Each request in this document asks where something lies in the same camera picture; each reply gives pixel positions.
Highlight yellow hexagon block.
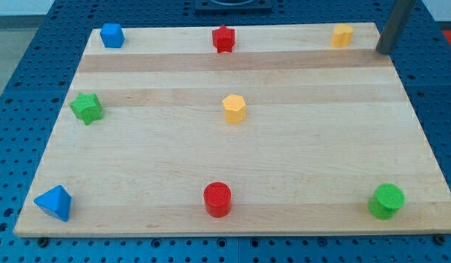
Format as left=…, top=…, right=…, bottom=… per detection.
left=222, top=94, right=246, bottom=124

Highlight yellow heart block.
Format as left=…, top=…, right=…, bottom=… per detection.
left=330, top=23, right=355, bottom=48

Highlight light wooden board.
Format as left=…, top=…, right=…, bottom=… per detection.
left=14, top=23, right=451, bottom=237

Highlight red cylinder block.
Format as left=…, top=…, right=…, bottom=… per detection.
left=203, top=182, right=232, bottom=218

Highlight red star block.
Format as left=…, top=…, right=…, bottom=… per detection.
left=212, top=25, right=235, bottom=53

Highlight green star block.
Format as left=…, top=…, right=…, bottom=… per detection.
left=69, top=93, right=103, bottom=125

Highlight blue cube block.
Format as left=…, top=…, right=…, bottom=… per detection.
left=99, top=23, right=125, bottom=48

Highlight green cylinder block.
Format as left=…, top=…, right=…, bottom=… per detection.
left=368, top=183, right=406, bottom=220

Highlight blue triangle block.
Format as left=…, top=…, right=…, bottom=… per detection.
left=34, top=185, right=72, bottom=222

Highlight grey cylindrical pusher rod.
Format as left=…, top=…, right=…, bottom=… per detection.
left=375, top=0, right=417, bottom=55

